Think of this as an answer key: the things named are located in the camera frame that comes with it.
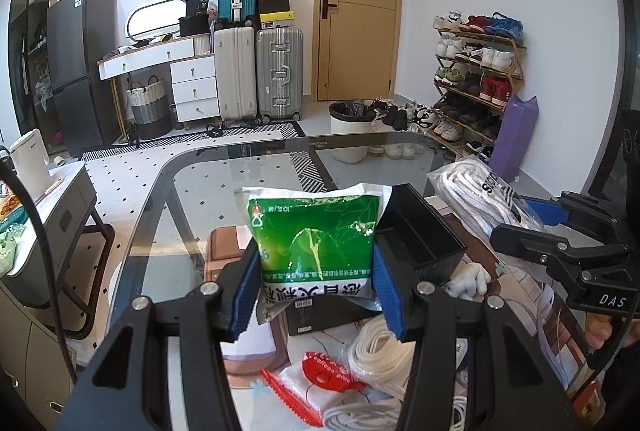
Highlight adidas laces bag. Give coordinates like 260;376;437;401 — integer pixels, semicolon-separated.
427;156;547;243

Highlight white rope bag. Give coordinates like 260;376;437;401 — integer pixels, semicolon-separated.
344;312;469;404

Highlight red balloon glue bag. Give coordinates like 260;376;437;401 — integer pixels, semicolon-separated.
260;352;367;428

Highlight green snack bag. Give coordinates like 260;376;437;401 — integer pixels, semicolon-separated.
234;183;393;324

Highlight person right hand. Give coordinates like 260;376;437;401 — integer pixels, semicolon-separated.
585;313;640;350

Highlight purple bag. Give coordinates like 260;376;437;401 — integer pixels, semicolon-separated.
489;94;539;183

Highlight black cardboard box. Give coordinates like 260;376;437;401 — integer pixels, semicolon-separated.
285;184;466;342

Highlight anime printed table mat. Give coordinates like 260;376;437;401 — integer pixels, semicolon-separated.
204;195;606;431

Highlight grey side cabinet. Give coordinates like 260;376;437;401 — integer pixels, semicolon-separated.
0;160;116;427

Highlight shoe rack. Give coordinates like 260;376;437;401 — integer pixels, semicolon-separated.
428;10;526;162

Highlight white trash bin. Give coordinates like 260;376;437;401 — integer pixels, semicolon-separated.
329;101;376;165

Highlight woven laundry basket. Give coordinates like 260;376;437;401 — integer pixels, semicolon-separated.
125;75;172;140

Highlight wooden door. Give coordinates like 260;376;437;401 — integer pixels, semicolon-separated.
311;0;402;101

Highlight silver suitcase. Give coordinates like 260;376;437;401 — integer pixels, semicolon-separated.
256;27;304;124

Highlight white drawer desk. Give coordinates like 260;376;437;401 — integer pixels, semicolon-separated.
98;34;220;122

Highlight white suitcase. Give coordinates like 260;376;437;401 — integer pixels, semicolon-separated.
213;27;258;120

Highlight stacked shoe boxes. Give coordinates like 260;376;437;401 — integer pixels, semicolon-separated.
257;0;295;29

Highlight black bag on desk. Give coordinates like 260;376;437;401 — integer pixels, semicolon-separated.
179;0;209;37

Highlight black refrigerator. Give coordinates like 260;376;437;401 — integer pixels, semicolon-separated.
47;0;119;157

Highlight oval mirror frame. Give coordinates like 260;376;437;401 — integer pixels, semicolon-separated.
125;0;186;41

